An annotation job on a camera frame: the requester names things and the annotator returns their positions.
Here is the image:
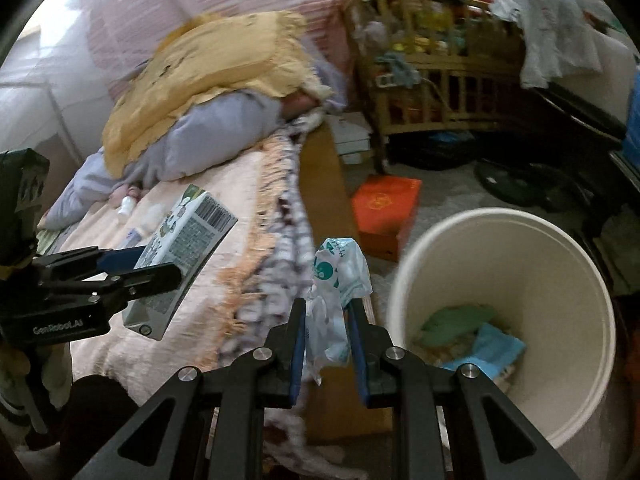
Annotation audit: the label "orange box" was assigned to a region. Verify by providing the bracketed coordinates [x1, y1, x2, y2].
[350, 175, 423, 262]

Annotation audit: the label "white flat boxes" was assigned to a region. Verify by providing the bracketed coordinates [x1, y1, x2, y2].
[330, 112, 373, 166]

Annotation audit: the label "teal green packet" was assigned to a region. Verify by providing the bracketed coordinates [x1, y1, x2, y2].
[420, 304, 498, 346]

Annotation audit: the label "pink fringed bed blanket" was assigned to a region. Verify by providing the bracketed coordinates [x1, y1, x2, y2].
[42, 137, 311, 396]

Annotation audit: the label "white plastic bag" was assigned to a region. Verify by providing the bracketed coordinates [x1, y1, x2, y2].
[304, 236, 373, 387]

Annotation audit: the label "black furniture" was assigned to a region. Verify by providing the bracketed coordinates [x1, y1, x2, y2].
[525, 82, 636, 161]

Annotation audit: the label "black floor fan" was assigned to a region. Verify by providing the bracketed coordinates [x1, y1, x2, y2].
[472, 157, 596, 213]

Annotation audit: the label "white plastic bucket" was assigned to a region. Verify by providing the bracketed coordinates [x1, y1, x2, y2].
[385, 208, 617, 453]

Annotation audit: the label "white blue tube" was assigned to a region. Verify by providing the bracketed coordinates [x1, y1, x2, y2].
[120, 227, 151, 248]

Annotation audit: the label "black bag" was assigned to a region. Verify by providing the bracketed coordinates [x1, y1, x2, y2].
[387, 130, 481, 171]

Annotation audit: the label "white cloth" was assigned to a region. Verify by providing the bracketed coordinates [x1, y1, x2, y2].
[490, 0, 606, 91]

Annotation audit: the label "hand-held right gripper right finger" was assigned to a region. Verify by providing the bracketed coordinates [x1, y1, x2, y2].
[347, 299, 581, 480]

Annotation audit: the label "checkered bed sheet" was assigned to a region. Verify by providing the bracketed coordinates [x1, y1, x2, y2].
[215, 110, 376, 466]

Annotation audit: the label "small pink cloth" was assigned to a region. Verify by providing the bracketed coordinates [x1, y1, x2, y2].
[110, 182, 146, 201]

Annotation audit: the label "wooden crib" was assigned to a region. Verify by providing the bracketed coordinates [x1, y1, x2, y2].
[340, 0, 531, 173]

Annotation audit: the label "white green milk carton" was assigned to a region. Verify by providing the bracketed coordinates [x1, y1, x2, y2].
[121, 184, 239, 342]

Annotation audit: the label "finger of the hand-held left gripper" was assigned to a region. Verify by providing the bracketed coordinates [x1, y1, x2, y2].
[32, 245, 146, 282]
[49, 262, 183, 303]

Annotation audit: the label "blue plastic wrapper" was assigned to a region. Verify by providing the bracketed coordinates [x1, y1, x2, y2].
[442, 322, 527, 381]

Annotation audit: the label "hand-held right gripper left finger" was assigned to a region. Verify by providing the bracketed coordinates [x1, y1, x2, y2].
[85, 297, 308, 480]

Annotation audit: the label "green patterned mat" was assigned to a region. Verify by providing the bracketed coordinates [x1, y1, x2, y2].
[37, 227, 68, 256]

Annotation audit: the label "wooden bed frame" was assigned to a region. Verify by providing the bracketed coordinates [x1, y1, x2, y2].
[300, 125, 393, 443]

